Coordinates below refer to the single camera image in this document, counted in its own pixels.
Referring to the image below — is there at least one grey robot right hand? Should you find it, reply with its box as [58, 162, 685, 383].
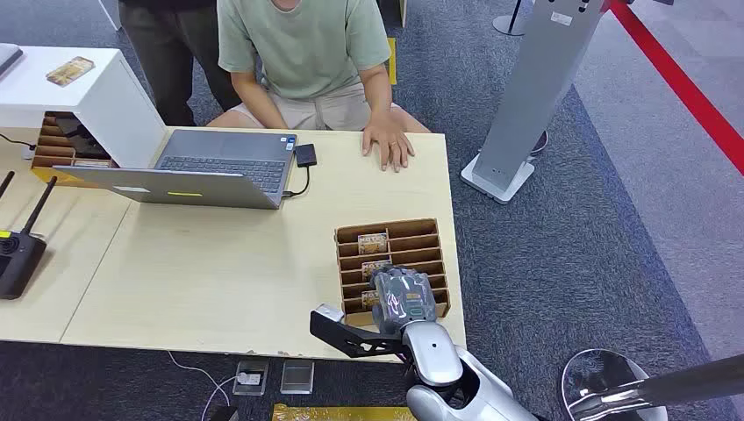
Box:
[368, 264, 439, 339]

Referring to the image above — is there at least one brown cardboard card holder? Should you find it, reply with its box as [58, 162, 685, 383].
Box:
[30, 111, 118, 175]
[334, 218, 452, 328]

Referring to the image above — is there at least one person's left hand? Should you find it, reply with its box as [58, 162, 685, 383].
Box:
[361, 113, 417, 175]

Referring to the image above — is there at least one seated person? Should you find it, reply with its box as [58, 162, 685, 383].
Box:
[206, 0, 433, 175]

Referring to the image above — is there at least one standing person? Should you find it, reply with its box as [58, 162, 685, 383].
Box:
[118, 0, 243, 128]

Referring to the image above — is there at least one yellow floor tape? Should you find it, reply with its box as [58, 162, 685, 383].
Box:
[271, 403, 418, 421]

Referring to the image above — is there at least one metal floor socket with plug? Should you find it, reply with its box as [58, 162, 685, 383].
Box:
[232, 359, 271, 398]

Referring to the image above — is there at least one clear round stand base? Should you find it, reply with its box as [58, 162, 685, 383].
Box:
[560, 348, 670, 421]

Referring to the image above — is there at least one grey laptop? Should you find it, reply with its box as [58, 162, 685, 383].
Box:
[53, 128, 298, 211]

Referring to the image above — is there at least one silver kiosk stand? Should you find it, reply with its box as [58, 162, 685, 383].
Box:
[460, 0, 610, 206]

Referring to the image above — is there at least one dark metal pole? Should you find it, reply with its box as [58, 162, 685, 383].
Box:
[568, 353, 744, 417]

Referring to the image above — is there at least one round stanchion base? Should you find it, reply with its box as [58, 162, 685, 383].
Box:
[492, 0, 528, 38]

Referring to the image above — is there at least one white desk riser box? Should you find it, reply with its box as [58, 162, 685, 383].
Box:
[0, 46, 169, 170]

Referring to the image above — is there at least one black router with antennas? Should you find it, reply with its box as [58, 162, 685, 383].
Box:
[0, 170, 60, 302]

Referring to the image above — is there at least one grey flat device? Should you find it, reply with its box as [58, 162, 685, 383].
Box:
[0, 42, 25, 78]

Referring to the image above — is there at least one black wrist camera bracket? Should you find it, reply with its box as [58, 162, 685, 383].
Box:
[309, 303, 409, 359]

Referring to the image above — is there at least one black adapter cable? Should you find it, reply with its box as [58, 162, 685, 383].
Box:
[282, 166, 312, 200]

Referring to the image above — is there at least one white cable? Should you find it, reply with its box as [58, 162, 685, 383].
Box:
[167, 350, 247, 421]

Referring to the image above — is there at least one thin black cable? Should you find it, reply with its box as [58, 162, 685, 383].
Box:
[0, 132, 37, 153]

